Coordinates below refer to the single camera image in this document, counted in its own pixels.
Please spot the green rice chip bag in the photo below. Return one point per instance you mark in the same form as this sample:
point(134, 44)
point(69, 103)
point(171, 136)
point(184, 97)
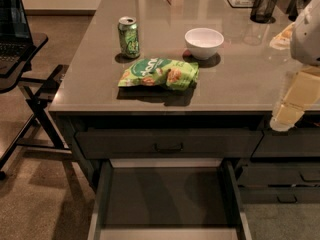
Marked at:
point(167, 73)

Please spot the top left drawer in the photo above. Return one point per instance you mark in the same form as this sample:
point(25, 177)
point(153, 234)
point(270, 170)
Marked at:
point(167, 143)

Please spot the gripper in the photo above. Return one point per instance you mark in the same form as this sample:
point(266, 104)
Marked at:
point(307, 34)

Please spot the white bowl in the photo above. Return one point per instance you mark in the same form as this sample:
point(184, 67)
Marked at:
point(203, 43)

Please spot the black mesh cup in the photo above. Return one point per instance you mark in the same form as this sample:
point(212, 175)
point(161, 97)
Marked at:
point(262, 10)
point(301, 0)

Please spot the black laptop stand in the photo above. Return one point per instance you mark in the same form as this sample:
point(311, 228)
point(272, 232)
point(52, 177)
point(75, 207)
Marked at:
point(38, 94)

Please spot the top right drawer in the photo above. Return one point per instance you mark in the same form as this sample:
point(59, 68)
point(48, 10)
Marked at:
point(298, 142)

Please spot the open middle drawer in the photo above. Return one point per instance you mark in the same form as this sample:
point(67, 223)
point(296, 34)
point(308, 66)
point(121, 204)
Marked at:
point(177, 201)

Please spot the black laptop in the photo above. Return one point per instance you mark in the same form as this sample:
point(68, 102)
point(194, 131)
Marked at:
point(16, 42)

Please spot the yellow snack packet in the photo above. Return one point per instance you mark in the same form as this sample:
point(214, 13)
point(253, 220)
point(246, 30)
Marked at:
point(282, 40)

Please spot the green soda can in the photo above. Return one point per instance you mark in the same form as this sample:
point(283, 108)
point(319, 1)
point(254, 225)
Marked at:
point(128, 37)

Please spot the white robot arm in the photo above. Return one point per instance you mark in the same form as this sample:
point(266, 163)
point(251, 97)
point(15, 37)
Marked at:
point(305, 42)

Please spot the bottom right drawer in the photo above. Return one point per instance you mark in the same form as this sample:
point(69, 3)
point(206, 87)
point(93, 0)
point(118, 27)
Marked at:
point(292, 195)

